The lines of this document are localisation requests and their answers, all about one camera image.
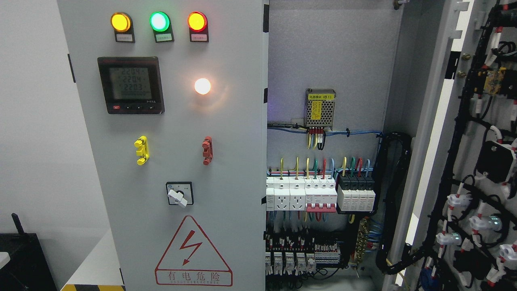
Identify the brass ground bar right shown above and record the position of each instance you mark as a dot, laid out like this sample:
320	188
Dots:
362	240

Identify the red electric hazard sticker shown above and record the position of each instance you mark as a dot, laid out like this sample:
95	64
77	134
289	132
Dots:
192	259

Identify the perforated metal power supply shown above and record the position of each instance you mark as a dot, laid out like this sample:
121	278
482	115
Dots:
320	105

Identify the yellow indicator lamp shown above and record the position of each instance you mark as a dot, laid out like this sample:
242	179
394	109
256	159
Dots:
123	27

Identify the red terminal post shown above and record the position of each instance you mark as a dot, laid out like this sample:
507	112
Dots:
207	150

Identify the yellow terminal post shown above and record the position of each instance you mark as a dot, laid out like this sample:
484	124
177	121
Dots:
142	150

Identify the black surge protector block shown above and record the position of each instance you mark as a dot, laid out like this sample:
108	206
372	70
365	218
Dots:
355	195

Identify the black digital power meter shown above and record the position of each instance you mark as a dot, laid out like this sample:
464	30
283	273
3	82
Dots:
132	85

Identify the grey cabinet door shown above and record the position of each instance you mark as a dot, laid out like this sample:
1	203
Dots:
450	217
214	89

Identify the green indicator lamp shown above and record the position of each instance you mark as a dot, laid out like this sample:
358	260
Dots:
162	29

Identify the black relay terminal row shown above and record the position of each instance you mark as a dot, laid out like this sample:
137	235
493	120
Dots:
289	253

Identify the white socket breaker row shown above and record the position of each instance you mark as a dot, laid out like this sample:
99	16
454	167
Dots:
311	194

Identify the black box left corner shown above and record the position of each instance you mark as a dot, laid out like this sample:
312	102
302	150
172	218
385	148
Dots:
23	264

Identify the red indicator lamp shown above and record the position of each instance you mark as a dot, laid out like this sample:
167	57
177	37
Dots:
198	27

